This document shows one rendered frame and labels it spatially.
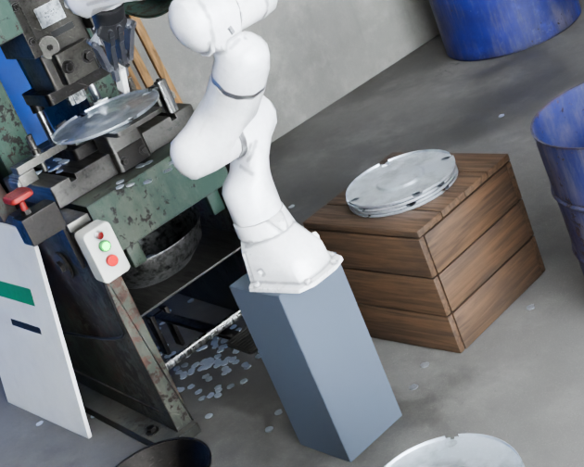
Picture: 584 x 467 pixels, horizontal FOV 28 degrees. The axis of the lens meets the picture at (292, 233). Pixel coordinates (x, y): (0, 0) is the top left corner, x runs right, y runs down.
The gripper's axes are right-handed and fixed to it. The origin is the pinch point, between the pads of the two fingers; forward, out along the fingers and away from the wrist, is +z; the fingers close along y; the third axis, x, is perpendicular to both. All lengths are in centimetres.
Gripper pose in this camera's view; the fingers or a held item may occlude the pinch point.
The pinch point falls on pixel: (120, 78)
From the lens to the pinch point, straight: 278.3
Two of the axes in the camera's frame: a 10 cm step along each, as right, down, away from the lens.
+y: 7.2, -5.0, 4.7
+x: -6.9, -4.6, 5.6
